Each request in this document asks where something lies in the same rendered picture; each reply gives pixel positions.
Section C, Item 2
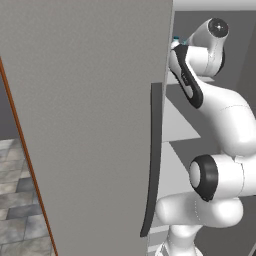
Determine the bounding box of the clear water bottle teal cap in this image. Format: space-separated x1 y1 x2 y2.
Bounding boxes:
170 35 183 51

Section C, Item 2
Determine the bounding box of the grey freezer door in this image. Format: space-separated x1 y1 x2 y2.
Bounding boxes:
0 0 175 256

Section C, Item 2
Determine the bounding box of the grey fridge cabinet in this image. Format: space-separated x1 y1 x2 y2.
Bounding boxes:
146 0 256 256

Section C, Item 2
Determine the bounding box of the brown wooden panel edge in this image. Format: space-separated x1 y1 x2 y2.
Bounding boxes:
0 56 60 256

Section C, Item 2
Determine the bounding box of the dark grey door handle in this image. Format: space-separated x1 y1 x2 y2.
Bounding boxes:
139 82 164 238

